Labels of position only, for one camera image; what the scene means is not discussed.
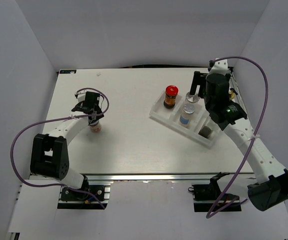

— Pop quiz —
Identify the blue label silver lid jar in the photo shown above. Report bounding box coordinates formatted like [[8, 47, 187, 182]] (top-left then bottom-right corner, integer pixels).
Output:
[[179, 103, 195, 128]]

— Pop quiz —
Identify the clear liquid glass bottle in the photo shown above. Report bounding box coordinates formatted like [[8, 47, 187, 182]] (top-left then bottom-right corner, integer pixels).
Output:
[[228, 88, 238, 101]]

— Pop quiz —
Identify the small red white lid jar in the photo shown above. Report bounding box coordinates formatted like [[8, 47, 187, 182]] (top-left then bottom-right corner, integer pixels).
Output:
[[89, 120, 102, 133]]

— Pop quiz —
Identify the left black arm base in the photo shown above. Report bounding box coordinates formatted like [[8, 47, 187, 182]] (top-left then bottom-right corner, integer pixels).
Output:
[[57, 175, 110, 210]]

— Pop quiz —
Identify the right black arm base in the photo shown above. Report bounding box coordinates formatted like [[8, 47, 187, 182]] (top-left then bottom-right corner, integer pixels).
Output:
[[187, 184, 235, 213]]

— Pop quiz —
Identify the white three compartment tray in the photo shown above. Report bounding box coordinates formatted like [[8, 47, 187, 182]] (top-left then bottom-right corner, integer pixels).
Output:
[[149, 91, 221, 148]]

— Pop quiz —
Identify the tall silver lid spice jar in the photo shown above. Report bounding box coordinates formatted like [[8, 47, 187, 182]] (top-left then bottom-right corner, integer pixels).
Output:
[[185, 92, 200, 105]]

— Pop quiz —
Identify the red lid sauce jar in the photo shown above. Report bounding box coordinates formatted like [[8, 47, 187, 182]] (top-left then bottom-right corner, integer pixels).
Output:
[[163, 85, 179, 109]]

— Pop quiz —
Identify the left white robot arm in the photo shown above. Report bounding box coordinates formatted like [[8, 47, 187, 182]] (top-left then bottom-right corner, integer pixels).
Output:
[[30, 90, 104, 200]]

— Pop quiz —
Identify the dark sauce glass bottle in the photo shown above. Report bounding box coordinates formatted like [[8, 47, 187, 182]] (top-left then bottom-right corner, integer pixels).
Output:
[[198, 119, 217, 139]]

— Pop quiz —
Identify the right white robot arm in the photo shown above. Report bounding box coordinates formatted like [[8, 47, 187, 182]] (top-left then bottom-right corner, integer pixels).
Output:
[[188, 73, 288, 218]]

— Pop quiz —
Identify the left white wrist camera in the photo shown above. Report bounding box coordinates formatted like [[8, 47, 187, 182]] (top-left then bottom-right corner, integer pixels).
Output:
[[75, 90, 87, 102]]

